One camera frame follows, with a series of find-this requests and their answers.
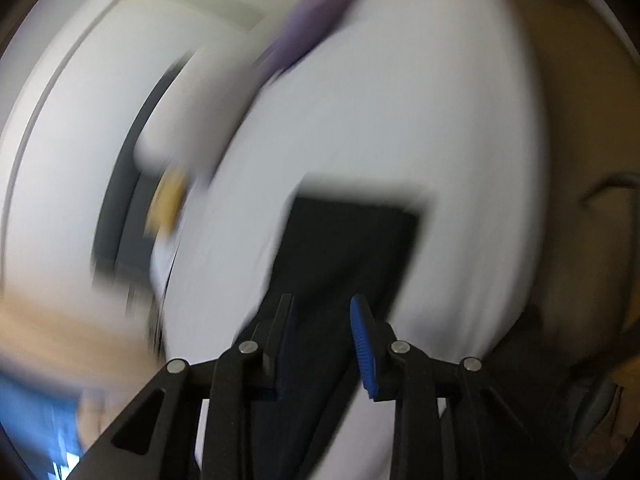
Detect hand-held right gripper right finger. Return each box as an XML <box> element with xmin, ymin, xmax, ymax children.
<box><xmin>349</xmin><ymin>295</ymin><xmax>576</xmax><ymax>480</ymax></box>

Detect purple cloth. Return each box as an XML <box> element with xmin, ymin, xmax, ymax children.
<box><xmin>255</xmin><ymin>0</ymin><xmax>361</xmax><ymax>81</ymax></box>

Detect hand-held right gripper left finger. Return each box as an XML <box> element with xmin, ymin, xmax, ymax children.
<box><xmin>64</xmin><ymin>293</ymin><xmax>296</xmax><ymax>480</ymax></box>

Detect black pants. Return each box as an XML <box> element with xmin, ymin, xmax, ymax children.
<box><xmin>239</xmin><ymin>195</ymin><xmax>421</xmax><ymax>480</ymax></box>

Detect white bed sheet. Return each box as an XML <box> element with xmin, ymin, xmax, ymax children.
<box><xmin>150</xmin><ymin>0</ymin><xmax>546</xmax><ymax>480</ymax></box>

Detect person's left forearm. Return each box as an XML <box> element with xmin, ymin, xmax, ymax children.
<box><xmin>0</xmin><ymin>290</ymin><xmax>161</xmax><ymax>396</ymax></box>

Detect yellow object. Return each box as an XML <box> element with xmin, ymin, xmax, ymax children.
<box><xmin>145</xmin><ymin>167</ymin><xmax>191</xmax><ymax>238</ymax></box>

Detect white pillow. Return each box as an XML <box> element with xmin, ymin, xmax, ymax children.
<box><xmin>135</xmin><ymin>45</ymin><xmax>266</xmax><ymax>186</ymax></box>

